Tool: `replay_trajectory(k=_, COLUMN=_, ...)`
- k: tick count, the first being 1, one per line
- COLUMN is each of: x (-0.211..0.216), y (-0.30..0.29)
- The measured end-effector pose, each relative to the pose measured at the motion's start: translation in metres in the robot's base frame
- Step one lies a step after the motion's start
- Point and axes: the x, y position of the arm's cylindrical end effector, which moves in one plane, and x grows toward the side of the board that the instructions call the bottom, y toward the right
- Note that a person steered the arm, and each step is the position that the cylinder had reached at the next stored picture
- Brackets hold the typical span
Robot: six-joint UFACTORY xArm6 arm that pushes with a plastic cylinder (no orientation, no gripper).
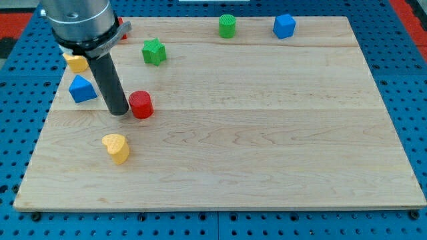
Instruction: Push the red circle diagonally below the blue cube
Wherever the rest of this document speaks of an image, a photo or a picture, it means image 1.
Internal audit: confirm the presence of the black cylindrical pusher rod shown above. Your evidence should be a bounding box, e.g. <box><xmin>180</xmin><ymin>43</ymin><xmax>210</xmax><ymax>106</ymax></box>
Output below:
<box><xmin>88</xmin><ymin>53</ymin><xmax>129</xmax><ymax>115</ymax></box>

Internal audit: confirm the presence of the green cylinder block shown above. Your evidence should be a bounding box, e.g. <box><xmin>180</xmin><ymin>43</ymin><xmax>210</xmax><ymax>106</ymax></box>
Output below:
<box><xmin>219</xmin><ymin>14</ymin><xmax>236</xmax><ymax>39</ymax></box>

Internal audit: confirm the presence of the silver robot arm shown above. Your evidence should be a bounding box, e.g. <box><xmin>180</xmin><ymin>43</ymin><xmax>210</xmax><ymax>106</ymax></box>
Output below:
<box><xmin>40</xmin><ymin>0</ymin><xmax>132</xmax><ymax>115</ymax></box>

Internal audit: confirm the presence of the yellow heart block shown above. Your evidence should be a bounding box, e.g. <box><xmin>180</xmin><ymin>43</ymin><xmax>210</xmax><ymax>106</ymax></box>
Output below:
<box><xmin>101</xmin><ymin>133</ymin><xmax>130</xmax><ymax>165</ymax></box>

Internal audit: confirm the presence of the red cylinder block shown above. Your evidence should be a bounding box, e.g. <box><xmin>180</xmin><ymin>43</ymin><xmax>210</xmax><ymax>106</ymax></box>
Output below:
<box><xmin>129</xmin><ymin>91</ymin><xmax>154</xmax><ymax>119</ymax></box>

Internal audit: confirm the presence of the wooden board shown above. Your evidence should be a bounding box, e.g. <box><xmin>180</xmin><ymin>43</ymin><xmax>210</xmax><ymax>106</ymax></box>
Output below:
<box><xmin>14</xmin><ymin>17</ymin><xmax>426</xmax><ymax>212</ymax></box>

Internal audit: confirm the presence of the blue triangle block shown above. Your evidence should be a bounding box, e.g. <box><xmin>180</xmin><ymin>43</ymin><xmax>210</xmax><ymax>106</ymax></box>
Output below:
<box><xmin>68</xmin><ymin>75</ymin><xmax>97</xmax><ymax>103</ymax></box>

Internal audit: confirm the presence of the yellow pentagon block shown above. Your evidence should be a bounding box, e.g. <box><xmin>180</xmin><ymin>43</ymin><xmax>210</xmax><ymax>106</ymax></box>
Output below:
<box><xmin>63</xmin><ymin>53</ymin><xmax>89</xmax><ymax>73</ymax></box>

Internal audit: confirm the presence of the red block behind arm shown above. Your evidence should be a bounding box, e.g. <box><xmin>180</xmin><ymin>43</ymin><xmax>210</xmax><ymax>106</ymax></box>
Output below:
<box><xmin>117</xmin><ymin>17</ymin><xmax>128</xmax><ymax>41</ymax></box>

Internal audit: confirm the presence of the blue cube block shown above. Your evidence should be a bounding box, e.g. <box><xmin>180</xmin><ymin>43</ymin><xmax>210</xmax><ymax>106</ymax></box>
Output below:
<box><xmin>273</xmin><ymin>14</ymin><xmax>296</xmax><ymax>39</ymax></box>

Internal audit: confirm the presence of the green star block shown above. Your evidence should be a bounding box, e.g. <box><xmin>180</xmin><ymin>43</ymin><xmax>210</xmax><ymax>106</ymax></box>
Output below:
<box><xmin>141</xmin><ymin>38</ymin><xmax>167</xmax><ymax>66</ymax></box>

